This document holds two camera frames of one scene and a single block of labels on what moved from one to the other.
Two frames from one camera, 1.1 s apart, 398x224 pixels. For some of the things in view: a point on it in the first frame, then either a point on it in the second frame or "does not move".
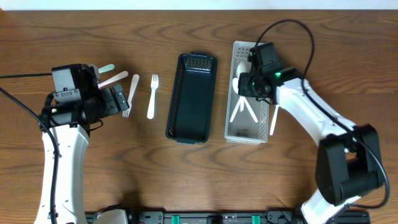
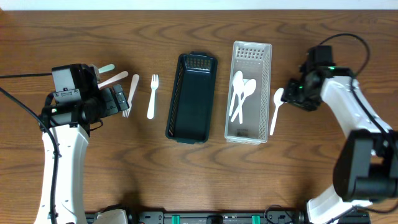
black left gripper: x=110 y=107 does not move
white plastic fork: x=102 y=84 does not move
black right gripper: x=242 y=88 → x=288 y=94
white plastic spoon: x=243 y=66 → x=237 y=84
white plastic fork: x=134 y=84 does not move
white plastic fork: x=154 y=83 does not move
